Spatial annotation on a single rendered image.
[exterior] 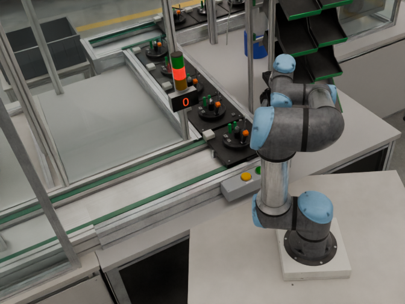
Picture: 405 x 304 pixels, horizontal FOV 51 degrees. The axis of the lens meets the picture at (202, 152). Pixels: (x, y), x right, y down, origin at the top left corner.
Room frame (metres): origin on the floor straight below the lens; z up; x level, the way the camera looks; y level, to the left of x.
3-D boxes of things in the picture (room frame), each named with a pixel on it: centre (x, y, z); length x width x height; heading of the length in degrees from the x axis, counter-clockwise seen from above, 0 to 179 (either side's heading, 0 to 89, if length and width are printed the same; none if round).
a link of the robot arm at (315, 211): (0.92, -0.34, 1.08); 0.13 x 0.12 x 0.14; 76
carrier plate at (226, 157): (1.47, -0.17, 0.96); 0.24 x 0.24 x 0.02; 22
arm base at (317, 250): (0.91, -0.35, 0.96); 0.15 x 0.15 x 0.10
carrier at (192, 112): (1.71, -0.07, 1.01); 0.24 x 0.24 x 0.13; 22
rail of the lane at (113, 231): (1.23, 0.03, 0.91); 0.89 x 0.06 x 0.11; 112
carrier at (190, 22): (2.82, 0.08, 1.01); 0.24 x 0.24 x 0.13; 22
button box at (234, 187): (1.24, -0.17, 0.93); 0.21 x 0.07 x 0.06; 112
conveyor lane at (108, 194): (1.38, 0.12, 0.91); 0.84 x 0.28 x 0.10; 112
